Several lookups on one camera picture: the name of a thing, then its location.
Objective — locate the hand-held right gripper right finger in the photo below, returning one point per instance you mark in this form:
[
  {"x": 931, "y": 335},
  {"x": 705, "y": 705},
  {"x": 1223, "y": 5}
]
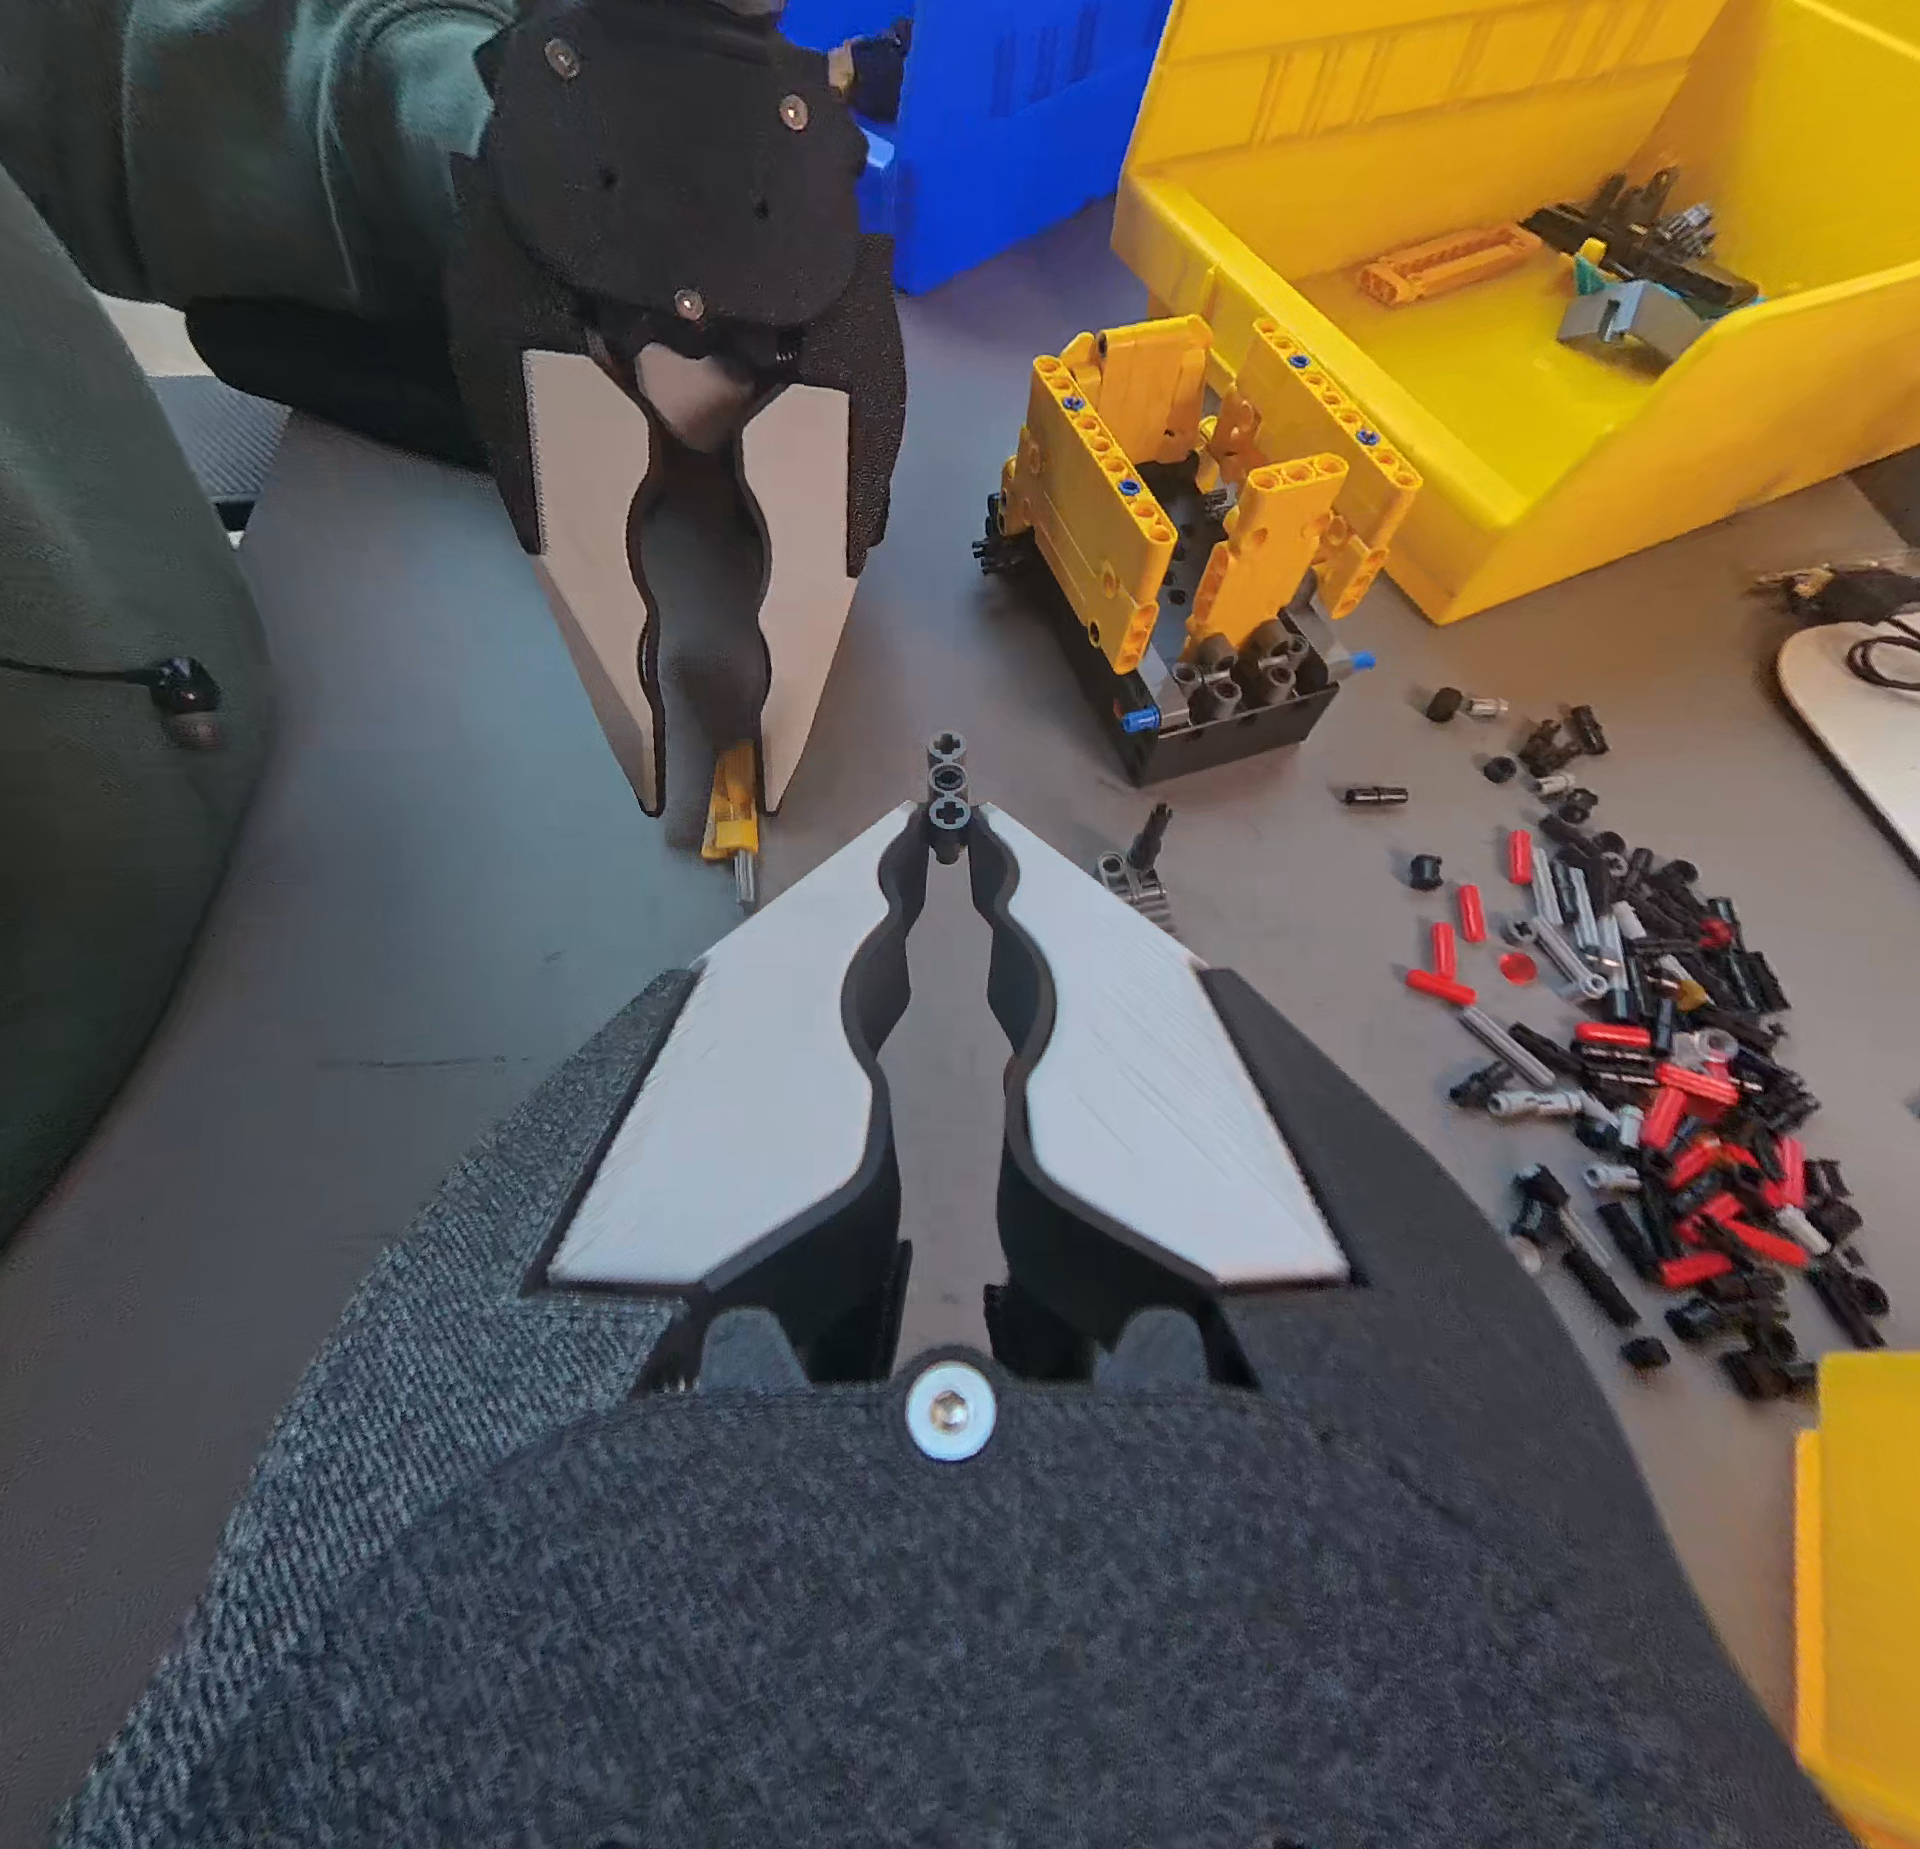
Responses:
[{"x": 1171, "y": 1130}]

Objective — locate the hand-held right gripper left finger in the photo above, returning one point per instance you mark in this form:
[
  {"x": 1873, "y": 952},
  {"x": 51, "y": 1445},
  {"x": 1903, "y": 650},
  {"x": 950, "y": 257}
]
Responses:
[{"x": 719, "y": 1130}]

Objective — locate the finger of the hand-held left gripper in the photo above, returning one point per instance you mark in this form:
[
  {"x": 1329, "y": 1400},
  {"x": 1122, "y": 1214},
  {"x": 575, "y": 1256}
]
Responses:
[
  {"x": 584, "y": 531},
  {"x": 808, "y": 531}
]

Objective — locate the light grey lego pin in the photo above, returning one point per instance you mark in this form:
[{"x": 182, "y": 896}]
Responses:
[{"x": 744, "y": 882}]

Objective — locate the dark grey lego connector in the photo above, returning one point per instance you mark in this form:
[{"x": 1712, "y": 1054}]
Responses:
[{"x": 950, "y": 776}]

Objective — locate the yellow lego bracket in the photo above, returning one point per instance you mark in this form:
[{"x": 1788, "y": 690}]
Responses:
[{"x": 728, "y": 807}]

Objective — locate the yellow black lego model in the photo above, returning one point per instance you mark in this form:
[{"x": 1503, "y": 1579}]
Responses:
[{"x": 1109, "y": 500}]

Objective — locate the blue plastic bin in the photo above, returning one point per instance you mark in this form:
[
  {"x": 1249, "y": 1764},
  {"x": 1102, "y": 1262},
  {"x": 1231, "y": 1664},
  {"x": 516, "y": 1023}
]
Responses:
[{"x": 1033, "y": 79}]

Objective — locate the pile of small lego pins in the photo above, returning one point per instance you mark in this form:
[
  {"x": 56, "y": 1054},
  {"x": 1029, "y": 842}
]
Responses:
[{"x": 1679, "y": 1098}]

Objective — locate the yellow plastic bin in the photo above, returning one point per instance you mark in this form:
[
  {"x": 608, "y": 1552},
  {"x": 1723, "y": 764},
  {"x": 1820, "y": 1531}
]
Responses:
[
  {"x": 1867, "y": 1579},
  {"x": 1498, "y": 425}
]

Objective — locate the person's left forearm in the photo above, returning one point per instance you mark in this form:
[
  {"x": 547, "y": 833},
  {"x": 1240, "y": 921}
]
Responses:
[{"x": 253, "y": 110}]

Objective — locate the grey yellow lego subassembly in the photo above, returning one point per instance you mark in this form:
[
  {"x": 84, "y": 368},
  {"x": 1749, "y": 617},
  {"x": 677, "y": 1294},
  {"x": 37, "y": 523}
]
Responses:
[{"x": 1137, "y": 873}]

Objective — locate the blue lego piece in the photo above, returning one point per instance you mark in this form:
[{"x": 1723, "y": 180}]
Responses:
[{"x": 1590, "y": 271}]

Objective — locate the grey lego motor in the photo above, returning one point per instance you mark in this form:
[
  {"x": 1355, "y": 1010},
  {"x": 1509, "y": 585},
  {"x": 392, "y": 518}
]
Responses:
[{"x": 1629, "y": 325}]

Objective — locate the black lego beam with gears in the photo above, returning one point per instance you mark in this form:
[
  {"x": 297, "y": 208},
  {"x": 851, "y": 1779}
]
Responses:
[{"x": 1649, "y": 235}]

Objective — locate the black mesh chair back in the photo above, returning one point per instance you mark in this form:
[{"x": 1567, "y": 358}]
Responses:
[{"x": 224, "y": 447}]

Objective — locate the orange lego frame panel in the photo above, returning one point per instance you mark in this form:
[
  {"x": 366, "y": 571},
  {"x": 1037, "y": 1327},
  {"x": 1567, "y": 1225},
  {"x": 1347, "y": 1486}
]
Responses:
[{"x": 1448, "y": 262}]

